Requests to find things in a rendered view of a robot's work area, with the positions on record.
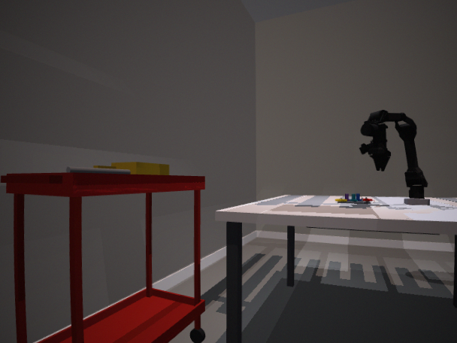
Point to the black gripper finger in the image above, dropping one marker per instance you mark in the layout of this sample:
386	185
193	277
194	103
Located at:
377	161
384	163

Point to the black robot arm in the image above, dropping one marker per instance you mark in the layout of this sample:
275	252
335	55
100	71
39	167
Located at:
407	132

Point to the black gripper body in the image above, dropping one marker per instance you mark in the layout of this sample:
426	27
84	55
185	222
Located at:
380	147

